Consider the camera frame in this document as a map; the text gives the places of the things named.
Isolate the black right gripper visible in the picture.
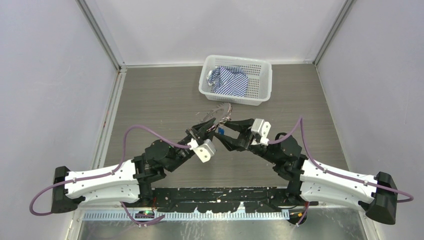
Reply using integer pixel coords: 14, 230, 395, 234
213, 117, 280, 164

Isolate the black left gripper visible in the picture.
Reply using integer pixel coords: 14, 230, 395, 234
165, 118, 219, 173

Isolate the blue key tag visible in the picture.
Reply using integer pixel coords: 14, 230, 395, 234
217, 128, 225, 135

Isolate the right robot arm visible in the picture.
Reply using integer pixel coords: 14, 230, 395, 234
214, 118, 398, 225

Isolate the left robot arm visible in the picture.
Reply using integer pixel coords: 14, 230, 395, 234
50, 118, 219, 214

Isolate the blue striped shirt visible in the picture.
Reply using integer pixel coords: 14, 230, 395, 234
207, 65, 249, 97

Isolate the white plastic basket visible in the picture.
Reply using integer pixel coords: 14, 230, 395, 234
198, 55, 273, 106

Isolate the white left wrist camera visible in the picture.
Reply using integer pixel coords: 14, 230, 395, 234
188, 138, 217, 163

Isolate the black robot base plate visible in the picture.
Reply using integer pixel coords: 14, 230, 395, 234
132, 187, 319, 215

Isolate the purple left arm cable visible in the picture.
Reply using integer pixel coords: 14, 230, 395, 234
29, 124, 193, 217

